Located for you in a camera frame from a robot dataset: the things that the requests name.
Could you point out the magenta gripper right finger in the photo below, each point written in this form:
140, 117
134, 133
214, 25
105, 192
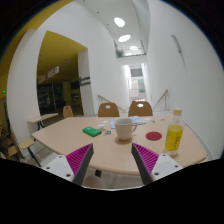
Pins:
153, 166

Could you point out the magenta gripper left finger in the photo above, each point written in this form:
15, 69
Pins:
73, 166

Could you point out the red round coaster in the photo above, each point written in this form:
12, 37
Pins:
153, 136

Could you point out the green flat box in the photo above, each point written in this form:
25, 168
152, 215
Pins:
91, 131

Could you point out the yellow drink plastic bottle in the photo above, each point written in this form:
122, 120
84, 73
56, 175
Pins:
174, 132

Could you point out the white ceramic mug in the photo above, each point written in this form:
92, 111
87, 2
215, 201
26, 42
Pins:
125, 128

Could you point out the small white card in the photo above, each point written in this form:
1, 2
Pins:
101, 126

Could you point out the wooden chair near left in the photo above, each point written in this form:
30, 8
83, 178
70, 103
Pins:
26, 144

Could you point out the wooden chair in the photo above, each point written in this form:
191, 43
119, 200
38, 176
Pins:
108, 110
67, 112
26, 144
141, 108

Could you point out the wooden chair far left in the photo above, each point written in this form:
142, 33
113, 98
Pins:
67, 112

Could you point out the small side desk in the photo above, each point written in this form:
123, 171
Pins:
39, 119

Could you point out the wooden chair right back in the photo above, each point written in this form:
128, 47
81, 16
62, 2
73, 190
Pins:
141, 108

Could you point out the wooden chair left back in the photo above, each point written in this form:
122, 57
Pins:
108, 110

